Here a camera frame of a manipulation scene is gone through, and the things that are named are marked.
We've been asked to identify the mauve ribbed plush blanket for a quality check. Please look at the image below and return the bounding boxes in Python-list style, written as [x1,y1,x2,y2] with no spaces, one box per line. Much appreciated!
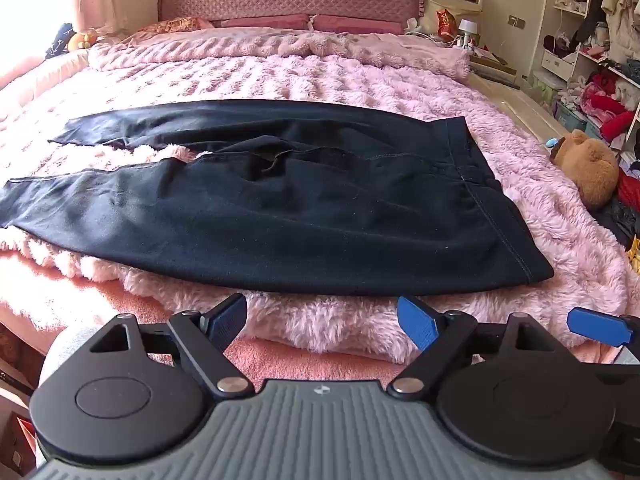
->
[87,26,472,82]

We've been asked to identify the mauve pillow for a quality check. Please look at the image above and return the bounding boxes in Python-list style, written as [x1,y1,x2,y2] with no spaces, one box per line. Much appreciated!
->
[219,14,312,31]
[312,15,405,36]

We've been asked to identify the red snack bag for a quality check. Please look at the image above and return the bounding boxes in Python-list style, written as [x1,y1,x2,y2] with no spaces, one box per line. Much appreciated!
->
[436,8,459,42]

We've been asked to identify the white table lamp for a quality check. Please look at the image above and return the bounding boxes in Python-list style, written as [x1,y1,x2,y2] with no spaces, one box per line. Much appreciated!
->
[456,18,477,50]

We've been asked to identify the dark blue patterned cushion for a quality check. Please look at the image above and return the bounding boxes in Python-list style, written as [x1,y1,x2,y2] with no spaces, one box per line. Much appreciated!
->
[45,22,77,60]

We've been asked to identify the black pants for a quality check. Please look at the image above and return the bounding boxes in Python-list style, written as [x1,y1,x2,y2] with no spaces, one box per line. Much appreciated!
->
[0,99,555,297]

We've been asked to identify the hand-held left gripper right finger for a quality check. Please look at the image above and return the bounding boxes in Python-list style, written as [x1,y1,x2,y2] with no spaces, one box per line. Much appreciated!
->
[387,296,557,401]

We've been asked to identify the red clothing pile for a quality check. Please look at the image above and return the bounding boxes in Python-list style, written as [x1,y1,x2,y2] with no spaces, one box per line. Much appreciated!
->
[580,71,637,142]

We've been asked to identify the hanging beige coats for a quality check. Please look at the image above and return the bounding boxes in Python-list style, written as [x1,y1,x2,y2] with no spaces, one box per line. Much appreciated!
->
[599,0,640,63]

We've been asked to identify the floral pink pillow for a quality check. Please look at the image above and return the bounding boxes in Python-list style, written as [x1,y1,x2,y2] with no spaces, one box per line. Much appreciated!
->
[136,16,215,37]

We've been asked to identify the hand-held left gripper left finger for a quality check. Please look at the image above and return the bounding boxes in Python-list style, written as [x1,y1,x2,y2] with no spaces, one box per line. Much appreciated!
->
[89,293,254,397]

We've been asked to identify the pink fluffy blanket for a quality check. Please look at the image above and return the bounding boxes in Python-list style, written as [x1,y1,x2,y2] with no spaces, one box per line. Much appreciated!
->
[0,52,632,363]

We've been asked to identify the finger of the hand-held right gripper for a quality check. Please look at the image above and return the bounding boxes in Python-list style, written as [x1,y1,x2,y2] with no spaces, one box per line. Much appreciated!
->
[567,307,640,347]

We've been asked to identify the orange plush toy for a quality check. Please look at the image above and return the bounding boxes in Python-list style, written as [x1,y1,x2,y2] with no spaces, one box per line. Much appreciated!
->
[67,27,99,53]

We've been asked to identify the white open shelf unit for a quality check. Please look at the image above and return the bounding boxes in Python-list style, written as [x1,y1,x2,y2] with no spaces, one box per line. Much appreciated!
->
[530,0,640,176]

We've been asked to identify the brown teddy bear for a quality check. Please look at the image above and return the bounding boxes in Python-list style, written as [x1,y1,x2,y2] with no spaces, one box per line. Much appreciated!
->
[549,129,621,212]

